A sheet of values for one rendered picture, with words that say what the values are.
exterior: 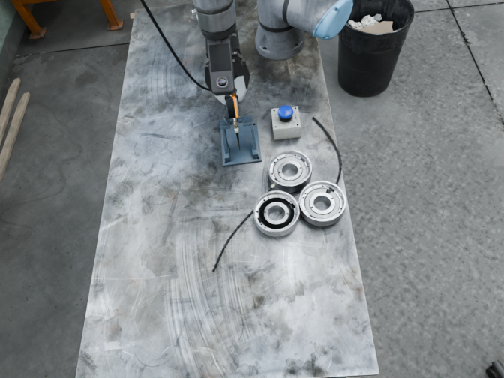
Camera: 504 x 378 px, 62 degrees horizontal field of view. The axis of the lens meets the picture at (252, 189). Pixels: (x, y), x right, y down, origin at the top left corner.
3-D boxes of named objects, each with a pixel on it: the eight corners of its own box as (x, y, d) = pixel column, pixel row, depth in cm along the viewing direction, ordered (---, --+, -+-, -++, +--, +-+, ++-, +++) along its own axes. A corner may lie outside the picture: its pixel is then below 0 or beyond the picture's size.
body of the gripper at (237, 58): (241, 51, 94) (235, 3, 84) (245, 78, 89) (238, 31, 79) (208, 55, 94) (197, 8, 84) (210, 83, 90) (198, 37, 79)
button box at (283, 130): (301, 137, 110) (301, 125, 105) (274, 140, 110) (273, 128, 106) (298, 114, 114) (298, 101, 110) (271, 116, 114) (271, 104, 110)
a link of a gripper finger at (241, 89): (249, 85, 101) (241, 55, 93) (252, 103, 97) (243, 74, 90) (237, 88, 101) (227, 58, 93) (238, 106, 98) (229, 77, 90)
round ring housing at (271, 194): (265, 246, 95) (264, 238, 91) (247, 209, 100) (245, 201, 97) (307, 228, 96) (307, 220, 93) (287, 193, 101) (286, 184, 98)
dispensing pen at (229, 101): (233, 153, 100) (222, 82, 93) (234, 148, 104) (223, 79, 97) (242, 152, 100) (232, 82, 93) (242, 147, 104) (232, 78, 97)
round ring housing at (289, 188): (291, 152, 107) (291, 142, 104) (320, 177, 103) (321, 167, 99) (260, 176, 105) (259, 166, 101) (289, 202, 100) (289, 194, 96)
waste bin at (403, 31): (402, 99, 216) (423, 30, 179) (337, 106, 218) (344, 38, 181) (388, 54, 233) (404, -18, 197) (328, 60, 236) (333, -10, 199)
